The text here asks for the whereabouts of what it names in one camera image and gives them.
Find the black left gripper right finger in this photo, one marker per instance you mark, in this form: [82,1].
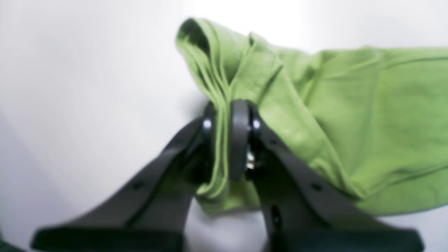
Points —
[303,212]

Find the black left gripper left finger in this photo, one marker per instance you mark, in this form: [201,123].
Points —
[148,214]

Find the green T-shirt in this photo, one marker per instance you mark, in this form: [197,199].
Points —
[371,121]

